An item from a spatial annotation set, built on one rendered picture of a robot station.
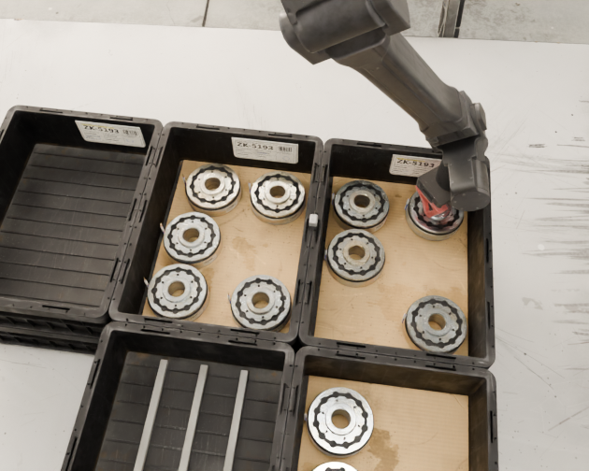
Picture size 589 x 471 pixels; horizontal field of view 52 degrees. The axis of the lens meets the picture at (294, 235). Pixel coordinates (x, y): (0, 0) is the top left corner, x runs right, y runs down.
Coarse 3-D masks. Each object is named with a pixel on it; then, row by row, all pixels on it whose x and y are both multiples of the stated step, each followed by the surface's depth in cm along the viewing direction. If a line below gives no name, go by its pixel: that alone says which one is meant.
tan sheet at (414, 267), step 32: (384, 224) 114; (352, 256) 111; (416, 256) 111; (448, 256) 111; (320, 288) 108; (352, 288) 108; (384, 288) 108; (416, 288) 108; (448, 288) 108; (320, 320) 105; (352, 320) 105; (384, 320) 105
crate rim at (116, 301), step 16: (176, 128) 113; (192, 128) 113; (208, 128) 113; (224, 128) 113; (240, 128) 113; (160, 144) 111; (320, 144) 111; (160, 160) 109; (320, 160) 109; (144, 192) 106; (144, 208) 106; (304, 224) 103; (304, 240) 103; (128, 256) 100; (304, 256) 100; (128, 272) 98; (304, 272) 98; (304, 288) 97; (112, 304) 96; (112, 320) 96; (128, 320) 94; (144, 320) 94; (160, 320) 95; (176, 320) 94; (240, 336) 93; (256, 336) 95; (272, 336) 93; (288, 336) 93
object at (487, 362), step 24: (336, 144) 111; (360, 144) 111; (384, 144) 111; (312, 240) 101; (312, 264) 99; (312, 288) 97; (312, 336) 93; (432, 360) 91; (456, 360) 91; (480, 360) 91
